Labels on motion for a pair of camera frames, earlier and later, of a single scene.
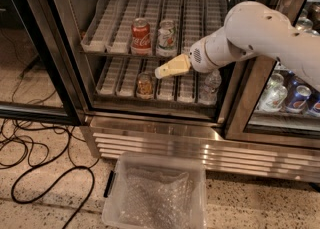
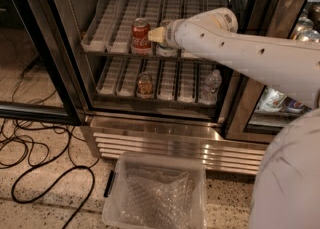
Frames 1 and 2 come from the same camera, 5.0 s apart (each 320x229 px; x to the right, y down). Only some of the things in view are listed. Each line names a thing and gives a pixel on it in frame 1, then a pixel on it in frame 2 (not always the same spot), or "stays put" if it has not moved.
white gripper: x=197 y=57 → x=169 y=34
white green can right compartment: x=274 y=94 stays put
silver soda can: x=166 y=43 stays put
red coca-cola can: x=140 y=44 stays put
